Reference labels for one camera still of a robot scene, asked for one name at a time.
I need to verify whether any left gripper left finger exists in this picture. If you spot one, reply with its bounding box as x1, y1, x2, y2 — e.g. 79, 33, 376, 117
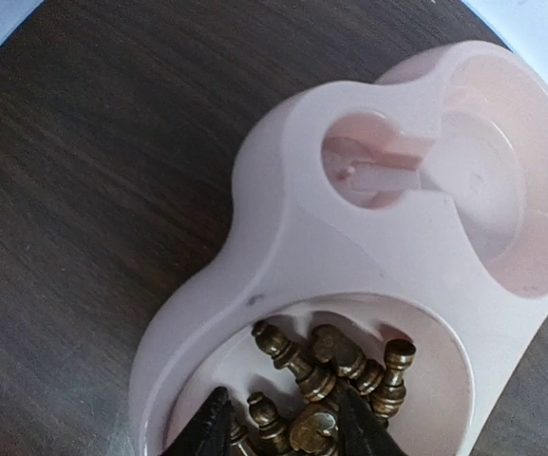
163, 386, 233, 456

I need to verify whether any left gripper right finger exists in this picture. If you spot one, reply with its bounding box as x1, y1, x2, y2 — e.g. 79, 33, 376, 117
337, 389, 406, 456

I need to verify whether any pile of dark chess pieces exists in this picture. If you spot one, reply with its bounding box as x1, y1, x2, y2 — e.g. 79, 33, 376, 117
231, 320, 416, 455

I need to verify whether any pink double pet bowl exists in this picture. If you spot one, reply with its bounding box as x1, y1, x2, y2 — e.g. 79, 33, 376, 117
129, 41, 548, 455

